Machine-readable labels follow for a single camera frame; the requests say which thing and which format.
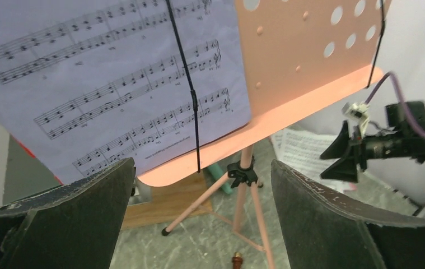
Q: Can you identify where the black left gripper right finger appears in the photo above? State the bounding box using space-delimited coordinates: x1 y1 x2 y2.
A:
270 160 425 268

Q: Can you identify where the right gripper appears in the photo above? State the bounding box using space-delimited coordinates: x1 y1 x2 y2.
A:
320 120 425 183

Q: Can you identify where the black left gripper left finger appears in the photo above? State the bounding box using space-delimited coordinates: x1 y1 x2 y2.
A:
0 157 136 268

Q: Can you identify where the white sheet music page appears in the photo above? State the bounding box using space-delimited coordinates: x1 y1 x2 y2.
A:
270 128 356 193

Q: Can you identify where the pink music stand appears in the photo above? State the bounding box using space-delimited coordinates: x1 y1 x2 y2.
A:
10 0 393 269

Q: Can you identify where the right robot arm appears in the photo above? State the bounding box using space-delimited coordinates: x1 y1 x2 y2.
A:
320 101 425 183

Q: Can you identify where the brown plastic faucet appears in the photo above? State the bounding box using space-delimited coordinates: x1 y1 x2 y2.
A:
231 252 244 269

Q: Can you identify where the wooden board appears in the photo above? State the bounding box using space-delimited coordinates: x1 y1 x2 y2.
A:
122 173 207 230

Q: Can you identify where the lavender sheet music page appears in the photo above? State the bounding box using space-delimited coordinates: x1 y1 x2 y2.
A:
0 1 251 183

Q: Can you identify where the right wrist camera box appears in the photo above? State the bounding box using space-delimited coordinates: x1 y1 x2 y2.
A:
342 102 370 138

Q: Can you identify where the metal bracket under unit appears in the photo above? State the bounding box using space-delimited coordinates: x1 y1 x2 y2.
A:
128 177 152 206

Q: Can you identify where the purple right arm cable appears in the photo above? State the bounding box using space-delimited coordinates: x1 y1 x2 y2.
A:
363 71 425 146

